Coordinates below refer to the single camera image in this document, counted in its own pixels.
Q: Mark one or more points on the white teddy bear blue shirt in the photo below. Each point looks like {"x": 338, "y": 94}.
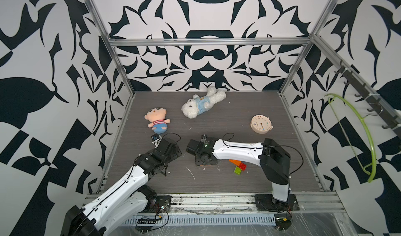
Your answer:
{"x": 198, "y": 105}

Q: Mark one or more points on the red 2x2 lego brick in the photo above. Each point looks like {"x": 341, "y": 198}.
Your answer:
{"x": 242, "y": 166}

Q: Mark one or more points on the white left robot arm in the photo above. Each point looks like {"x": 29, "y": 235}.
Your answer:
{"x": 126, "y": 198}

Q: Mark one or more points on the black wall hook rack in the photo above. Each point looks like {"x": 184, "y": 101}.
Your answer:
{"x": 378, "y": 105}

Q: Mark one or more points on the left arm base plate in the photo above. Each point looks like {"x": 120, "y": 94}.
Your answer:
{"x": 158, "y": 202}

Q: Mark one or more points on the plush doll striped shirt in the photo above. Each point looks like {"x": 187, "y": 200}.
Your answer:
{"x": 157, "y": 120}

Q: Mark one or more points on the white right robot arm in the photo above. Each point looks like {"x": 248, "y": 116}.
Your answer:
{"x": 270, "y": 156}

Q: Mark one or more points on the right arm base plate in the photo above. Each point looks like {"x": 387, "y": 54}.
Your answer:
{"x": 266, "y": 203}

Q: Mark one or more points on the lime green 2x2 lego brick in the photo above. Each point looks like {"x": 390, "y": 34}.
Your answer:
{"x": 237, "y": 170}

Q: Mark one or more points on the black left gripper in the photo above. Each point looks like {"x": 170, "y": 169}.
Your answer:
{"x": 176, "y": 154}

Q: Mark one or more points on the pink round toy clock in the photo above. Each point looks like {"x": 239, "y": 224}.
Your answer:
{"x": 261, "y": 124}

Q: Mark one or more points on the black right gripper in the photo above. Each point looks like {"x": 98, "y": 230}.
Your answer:
{"x": 197, "y": 162}

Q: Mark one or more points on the white slotted cable duct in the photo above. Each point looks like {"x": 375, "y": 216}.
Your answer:
{"x": 205, "y": 220}

